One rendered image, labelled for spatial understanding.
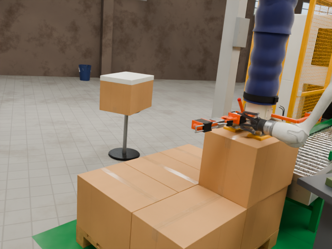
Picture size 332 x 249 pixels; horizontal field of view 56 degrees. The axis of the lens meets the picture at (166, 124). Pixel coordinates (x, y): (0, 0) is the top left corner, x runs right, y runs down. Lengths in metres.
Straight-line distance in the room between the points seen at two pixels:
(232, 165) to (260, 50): 0.74
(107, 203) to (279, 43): 1.45
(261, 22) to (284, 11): 0.14
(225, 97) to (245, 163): 1.73
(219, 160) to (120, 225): 0.74
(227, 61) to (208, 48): 8.26
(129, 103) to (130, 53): 7.15
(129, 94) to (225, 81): 1.08
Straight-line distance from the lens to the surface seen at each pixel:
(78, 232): 2.49
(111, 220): 2.06
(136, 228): 1.88
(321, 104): 1.91
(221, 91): 3.62
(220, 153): 2.07
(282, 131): 1.82
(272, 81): 2.12
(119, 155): 3.97
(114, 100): 3.60
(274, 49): 2.10
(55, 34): 10.11
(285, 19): 2.10
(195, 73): 11.68
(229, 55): 3.56
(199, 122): 1.70
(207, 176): 2.18
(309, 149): 3.53
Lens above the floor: 1.53
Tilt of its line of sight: 16 degrees down
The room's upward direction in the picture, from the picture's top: 5 degrees clockwise
